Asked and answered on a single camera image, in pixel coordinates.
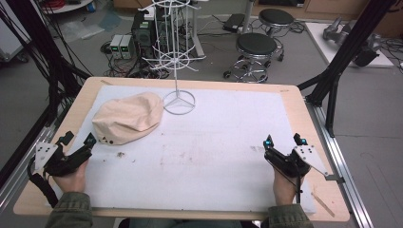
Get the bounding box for thin wooden stick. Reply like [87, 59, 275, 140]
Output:
[311, 191, 336, 219]

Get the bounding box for white floor platform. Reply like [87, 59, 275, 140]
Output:
[304, 21, 395, 68]

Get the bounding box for black metal frame strut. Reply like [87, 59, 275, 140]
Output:
[0, 0, 93, 191]
[297, 0, 398, 139]

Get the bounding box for grey metal bracket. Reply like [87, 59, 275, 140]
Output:
[324, 173, 346, 184]

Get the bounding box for large black round stool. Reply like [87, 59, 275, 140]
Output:
[222, 32, 281, 85]

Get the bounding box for grey power supply unit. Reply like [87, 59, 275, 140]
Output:
[109, 34, 124, 60]
[119, 34, 135, 61]

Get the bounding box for person's right hand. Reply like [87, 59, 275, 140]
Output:
[272, 162, 306, 207]

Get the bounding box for aluminium rail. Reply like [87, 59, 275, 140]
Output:
[0, 104, 72, 214]
[304, 98, 375, 228]

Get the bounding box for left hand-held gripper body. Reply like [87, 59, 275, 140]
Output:
[34, 142, 93, 178]

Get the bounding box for person's left hand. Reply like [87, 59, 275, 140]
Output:
[51, 158, 90, 194]

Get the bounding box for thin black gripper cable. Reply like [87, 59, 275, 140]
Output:
[265, 157, 302, 205]

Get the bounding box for beige cloth cap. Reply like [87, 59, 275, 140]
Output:
[91, 91, 165, 147]

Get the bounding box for black flat box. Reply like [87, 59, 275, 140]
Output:
[221, 12, 246, 33]

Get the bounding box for white table mat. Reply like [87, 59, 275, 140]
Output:
[49, 84, 317, 214]

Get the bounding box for white wire display rack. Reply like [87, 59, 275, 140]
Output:
[141, 0, 207, 116]

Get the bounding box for black computer tower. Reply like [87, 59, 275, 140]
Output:
[130, 10, 165, 60]

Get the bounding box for small black round stool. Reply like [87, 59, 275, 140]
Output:
[258, 8, 296, 36]

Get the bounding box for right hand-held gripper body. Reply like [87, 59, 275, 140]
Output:
[263, 144, 331, 179]

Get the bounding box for black sleeved gripper cable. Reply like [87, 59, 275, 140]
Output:
[27, 156, 60, 209]

